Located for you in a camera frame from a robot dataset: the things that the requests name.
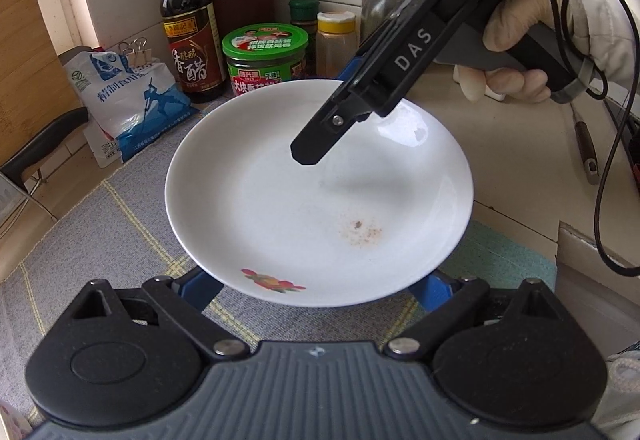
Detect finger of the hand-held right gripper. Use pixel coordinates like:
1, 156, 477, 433
291, 89, 372, 167
340, 54, 367, 90

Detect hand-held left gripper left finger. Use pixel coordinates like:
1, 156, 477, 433
72, 267, 249, 361

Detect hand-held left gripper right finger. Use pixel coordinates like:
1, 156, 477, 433
384, 269, 570, 362

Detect white plate reddish stain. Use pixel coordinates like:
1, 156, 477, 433
165, 79, 475, 308

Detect person's right forearm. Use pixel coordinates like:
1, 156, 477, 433
549, 0, 640, 84

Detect person's right hand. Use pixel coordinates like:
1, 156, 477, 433
452, 0, 557, 104

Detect yellow-lidded spice bottle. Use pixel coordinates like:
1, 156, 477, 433
315, 11, 358, 81

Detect green-lidded spice bottle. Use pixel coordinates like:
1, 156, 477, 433
289, 0, 321, 76

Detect green-lidded sauce jar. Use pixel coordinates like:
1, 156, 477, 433
221, 23, 309, 97

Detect grey teal checked cloth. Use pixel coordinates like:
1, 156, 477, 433
0, 113, 558, 426

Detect dark vinegar bottle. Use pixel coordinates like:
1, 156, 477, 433
159, 0, 227, 104

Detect white blue salt bag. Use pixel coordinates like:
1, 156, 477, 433
62, 48, 201, 168

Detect binder clips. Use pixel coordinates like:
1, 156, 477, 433
119, 38, 151, 68

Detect bamboo cutting board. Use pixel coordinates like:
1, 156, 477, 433
0, 0, 83, 166

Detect black cable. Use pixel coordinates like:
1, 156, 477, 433
547, 0, 640, 278

